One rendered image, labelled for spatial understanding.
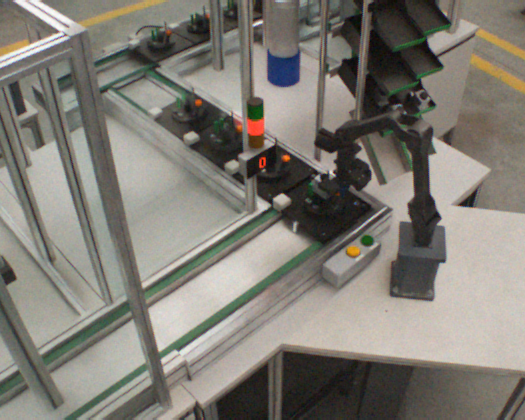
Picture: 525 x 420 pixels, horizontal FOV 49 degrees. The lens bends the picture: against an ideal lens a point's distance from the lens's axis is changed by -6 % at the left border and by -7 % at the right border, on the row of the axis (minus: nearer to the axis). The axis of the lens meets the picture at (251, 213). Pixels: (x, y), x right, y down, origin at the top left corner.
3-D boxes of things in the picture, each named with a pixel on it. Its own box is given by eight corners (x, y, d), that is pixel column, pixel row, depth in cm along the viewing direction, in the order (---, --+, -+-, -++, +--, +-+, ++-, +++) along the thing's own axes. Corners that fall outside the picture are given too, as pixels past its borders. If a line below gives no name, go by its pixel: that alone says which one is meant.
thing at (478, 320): (554, 379, 170) (557, 374, 168) (261, 345, 183) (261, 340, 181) (525, 219, 220) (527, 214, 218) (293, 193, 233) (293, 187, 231)
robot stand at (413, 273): (433, 301, 190) (446, 260, 176) (389, 296, 192) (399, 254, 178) (433, 267, 200) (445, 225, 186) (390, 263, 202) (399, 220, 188)
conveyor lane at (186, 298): (367, 227, 215) (371, 207, 208) (178, 367, 175) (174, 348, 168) (310, 188, 230) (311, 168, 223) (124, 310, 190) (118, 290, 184)
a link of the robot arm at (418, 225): (440, 223, 179) (444, 208, 175) (426, 240, 174) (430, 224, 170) (422, 213, 182) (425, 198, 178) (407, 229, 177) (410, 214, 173)
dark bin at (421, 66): (441, 70, 199) (451, 57, 193) (414, 81, 195) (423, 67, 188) (395, 11, 207) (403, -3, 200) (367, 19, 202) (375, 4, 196)
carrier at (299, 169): (317, 174, 222) (319, 146, 214) (269, 205, 211) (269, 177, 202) (271, 144, 235) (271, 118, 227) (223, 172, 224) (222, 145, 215)
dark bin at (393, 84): (416, 86, 192) (425, 72, 186) (387, 97, 188) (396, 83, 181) (368, 23, 200) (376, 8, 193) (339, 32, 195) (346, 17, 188)
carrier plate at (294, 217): (371, 209, 208) (371, 204, 207) (323, 244, 197) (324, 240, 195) (320, 176, 221) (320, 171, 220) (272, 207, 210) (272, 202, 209)
